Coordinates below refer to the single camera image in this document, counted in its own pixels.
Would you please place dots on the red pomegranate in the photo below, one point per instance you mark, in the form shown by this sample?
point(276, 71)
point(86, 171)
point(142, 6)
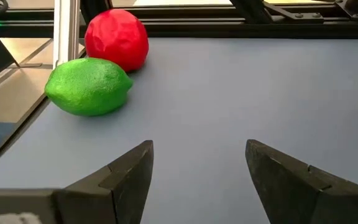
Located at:
point(117, 37)

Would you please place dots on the green lime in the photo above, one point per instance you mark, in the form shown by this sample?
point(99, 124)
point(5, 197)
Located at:
point(87, 87)

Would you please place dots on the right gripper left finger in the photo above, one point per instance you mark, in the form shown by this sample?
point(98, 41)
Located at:
point(117, 193)

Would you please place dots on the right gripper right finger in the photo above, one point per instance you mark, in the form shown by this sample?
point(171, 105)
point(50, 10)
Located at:
point(300, 193)

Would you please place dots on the white frame post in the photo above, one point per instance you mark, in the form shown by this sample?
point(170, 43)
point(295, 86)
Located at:
point(65, 31)

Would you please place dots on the light wooden side board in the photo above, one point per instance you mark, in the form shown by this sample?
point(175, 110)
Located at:
point(11, 93)

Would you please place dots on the black aluminium table frame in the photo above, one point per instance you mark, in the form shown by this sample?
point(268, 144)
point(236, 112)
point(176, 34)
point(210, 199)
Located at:
point(197, 29)

